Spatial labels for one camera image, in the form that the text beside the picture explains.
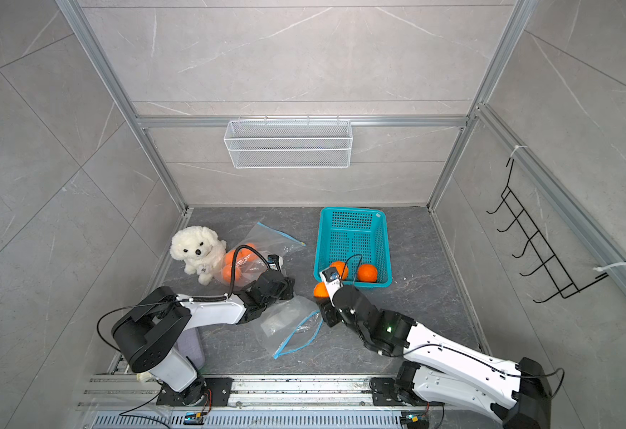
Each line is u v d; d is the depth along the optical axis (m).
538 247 0.67
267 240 1.06
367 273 0.90
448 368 0.45
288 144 1.01
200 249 0.85
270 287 0.70
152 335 0.45
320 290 0.69
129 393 0.75
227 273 0.88
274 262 0.80
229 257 0.94
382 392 0.73
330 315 0.64
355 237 1.10
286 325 0.86
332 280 0.62
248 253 0.79
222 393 0.73
